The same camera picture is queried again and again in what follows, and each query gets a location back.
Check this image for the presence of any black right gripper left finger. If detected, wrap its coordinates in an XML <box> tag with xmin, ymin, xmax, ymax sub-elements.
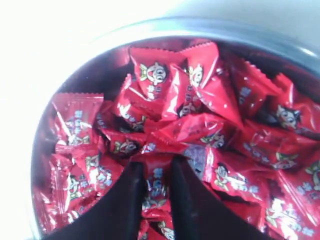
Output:
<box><xmin>45</xmin><ymin>162</ymin><xmax>145</xmax><ymax>240</ymax></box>

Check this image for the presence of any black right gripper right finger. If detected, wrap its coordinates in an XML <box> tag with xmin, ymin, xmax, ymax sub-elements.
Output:
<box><xmin>169</xmin><ymin>156</ymin><xmax>269</xmax><ymax>240</ymax></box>

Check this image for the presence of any red candy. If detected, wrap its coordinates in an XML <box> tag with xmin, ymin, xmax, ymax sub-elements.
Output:
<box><xmin>132</xmin><ymin>152</ymin><xmax>175</xmax><ymax>240</ymax></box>

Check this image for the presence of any metal bowl of red candies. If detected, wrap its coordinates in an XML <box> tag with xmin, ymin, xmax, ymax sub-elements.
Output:
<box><xmin>30</xmin><ymin>17</ymin><xmax>320</xmax><ymax>240</ymax></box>

